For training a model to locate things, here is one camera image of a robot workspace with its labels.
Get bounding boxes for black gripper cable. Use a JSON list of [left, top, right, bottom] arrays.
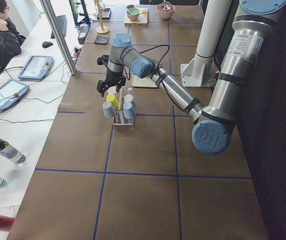
[[122, 44, 171, 81]]

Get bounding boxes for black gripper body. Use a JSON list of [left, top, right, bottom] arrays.
[[97, 54, 126, 90]]

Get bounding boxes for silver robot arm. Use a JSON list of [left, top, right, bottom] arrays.
[[96, 0, 286, 155]]

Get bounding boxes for teach pendant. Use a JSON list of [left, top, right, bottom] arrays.
[[0, 78, 30, 112], [17, 55, 54, 81]]

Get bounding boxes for black box with label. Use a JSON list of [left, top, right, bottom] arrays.
[[77, 24, 90, 45]]

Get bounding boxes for black keyboard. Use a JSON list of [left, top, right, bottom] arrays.
[[55, 15, 68, 38]]

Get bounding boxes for wooden mug tree stand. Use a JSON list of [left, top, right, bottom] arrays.
[[95, 0, 110, 35]]

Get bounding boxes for white wire cup rack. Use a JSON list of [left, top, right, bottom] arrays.
[[112, 86, 134, 126]]

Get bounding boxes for wooden cutting board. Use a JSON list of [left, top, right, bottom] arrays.
[[124, 8, 149, 25]]

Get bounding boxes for pink cup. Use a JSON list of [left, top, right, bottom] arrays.
[[107, 86, 119, 96]]

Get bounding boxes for aluminium frame post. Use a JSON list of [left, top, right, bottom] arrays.
[[40, 0, 77, 76]]

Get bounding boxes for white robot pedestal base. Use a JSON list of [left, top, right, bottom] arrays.
[[180, 0, 232, 87]]

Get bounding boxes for far teach pendant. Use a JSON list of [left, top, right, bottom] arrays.
[[17, 55, 54, 81]]

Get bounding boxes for cream white cup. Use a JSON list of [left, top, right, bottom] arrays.
[[123, 94, 136, 107]]

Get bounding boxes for light blue cup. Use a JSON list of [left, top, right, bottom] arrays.
[[122, 102, 136, 119]]

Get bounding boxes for pink bowl with ice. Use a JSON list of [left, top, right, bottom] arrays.
[[155, 2, 176, 20]]

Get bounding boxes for green bowl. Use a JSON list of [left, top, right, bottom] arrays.
[[126, 7, 140, 21]]

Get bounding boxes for black computer mouse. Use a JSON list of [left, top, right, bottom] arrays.
[[42, 41, 53, 49]]

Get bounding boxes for folded grey cloth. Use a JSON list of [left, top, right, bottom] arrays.
[[93, 34, 110, 45]]

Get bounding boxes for near teach pendant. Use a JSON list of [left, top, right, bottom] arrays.
[[0, 78, 30, 112]]

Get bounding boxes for cream rabbit serving tray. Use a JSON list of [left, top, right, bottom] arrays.
[[130, 74, 157, 89]]

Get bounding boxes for yellow cup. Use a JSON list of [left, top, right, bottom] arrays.
[[106, 94, 120, 109]]

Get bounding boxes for grey cup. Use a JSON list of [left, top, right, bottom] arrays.
[[102, 101, 117, 119]]

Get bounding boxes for clear water bottle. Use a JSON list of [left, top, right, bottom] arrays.
[[0, 138, 26, 164]]

